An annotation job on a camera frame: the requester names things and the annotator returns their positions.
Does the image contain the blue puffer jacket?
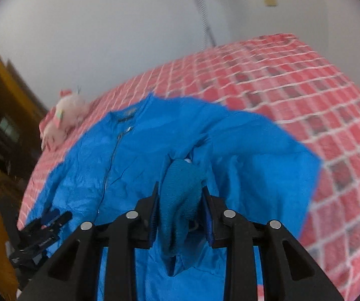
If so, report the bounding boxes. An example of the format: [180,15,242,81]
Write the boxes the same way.
[28,96,321,300]

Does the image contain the brown wooden cabinet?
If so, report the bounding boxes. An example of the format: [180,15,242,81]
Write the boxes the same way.
[0,58,46,300]

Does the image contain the pink plush unicorn toy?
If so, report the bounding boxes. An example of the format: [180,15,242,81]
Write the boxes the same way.
[39,90,90,151]

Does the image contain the red plaid bed cover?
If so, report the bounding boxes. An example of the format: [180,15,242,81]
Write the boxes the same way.
[17,34,360,300]

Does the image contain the white floor lamp pole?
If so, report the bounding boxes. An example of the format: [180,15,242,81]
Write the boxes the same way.
[193,0,216,50]

